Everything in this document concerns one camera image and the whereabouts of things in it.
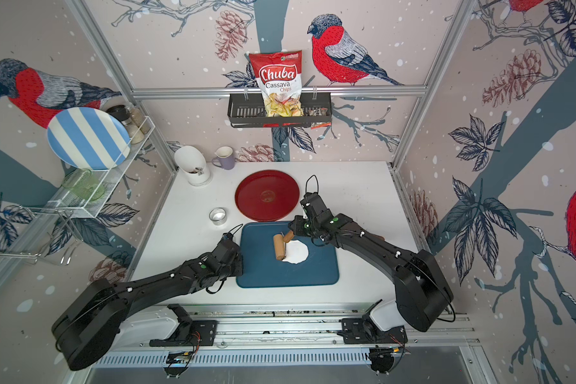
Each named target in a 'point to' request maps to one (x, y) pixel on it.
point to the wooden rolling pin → (280, 241)
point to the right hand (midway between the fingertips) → (293, 225)
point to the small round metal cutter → (218, 216)
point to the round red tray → (267, 195)
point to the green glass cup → (82, 181)
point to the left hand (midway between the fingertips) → (245, 258)
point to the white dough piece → (296, 252)
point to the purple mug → (225, 155)
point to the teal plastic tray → (261, 268)
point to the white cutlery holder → (191, 161)
